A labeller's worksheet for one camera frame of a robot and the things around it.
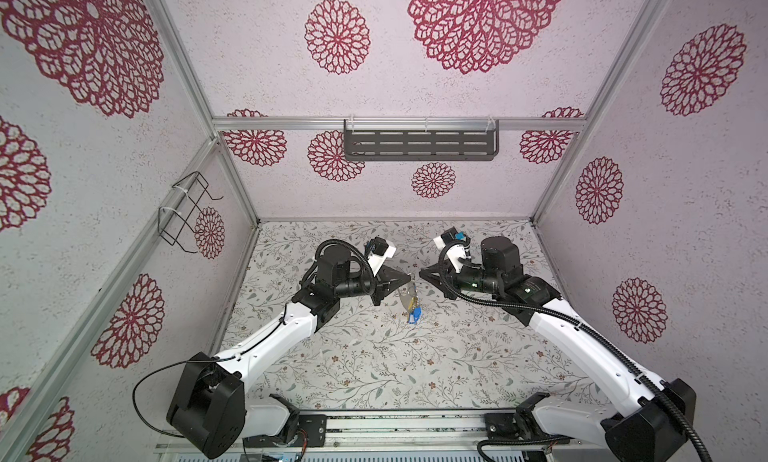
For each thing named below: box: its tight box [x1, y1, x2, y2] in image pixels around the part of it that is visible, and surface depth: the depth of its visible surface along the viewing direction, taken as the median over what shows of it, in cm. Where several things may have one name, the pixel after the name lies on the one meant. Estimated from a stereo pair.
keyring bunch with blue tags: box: [399, 282, 423, 325], surface depth 75 cm
